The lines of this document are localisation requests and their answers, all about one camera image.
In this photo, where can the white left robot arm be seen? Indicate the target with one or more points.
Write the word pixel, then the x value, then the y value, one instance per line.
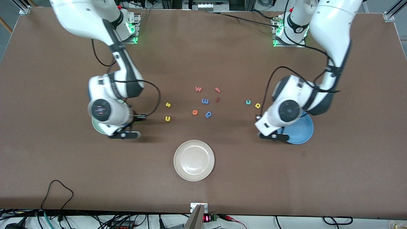
pixel 334 25

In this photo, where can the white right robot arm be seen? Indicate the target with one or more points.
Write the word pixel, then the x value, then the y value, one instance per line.
pixel 86 19

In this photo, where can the green plate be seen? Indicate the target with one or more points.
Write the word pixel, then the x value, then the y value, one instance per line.
pixel 94 126

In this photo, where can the blue plate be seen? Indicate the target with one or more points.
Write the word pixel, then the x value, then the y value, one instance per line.
pixel 302 130

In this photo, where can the blue foam letter a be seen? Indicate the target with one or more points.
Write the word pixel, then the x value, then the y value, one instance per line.
pixel 207 116

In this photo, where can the blue foam letter m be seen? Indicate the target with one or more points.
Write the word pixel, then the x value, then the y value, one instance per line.
pixel 205 103

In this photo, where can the cream white plate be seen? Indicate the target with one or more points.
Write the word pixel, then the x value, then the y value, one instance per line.
pixel 194 160

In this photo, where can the black power strip red switches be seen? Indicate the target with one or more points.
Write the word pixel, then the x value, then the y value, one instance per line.
pixel 120 227

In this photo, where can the red clip lead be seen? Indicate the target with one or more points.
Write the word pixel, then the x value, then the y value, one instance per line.
pixel 232 219

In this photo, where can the red digit display module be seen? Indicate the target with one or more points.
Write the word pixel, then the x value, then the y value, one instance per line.
pixel 206 218

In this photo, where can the grey power strip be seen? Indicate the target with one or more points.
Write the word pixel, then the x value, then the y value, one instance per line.
pixel 203 5

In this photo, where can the brown wooden stick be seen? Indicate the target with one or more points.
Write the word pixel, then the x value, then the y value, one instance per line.
pixel 5 24

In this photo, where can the brass fitting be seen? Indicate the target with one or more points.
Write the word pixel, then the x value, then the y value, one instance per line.
pixel 397 225

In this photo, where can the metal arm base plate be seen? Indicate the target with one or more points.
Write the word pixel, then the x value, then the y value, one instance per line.
pixel 300 44
pixel 135 35

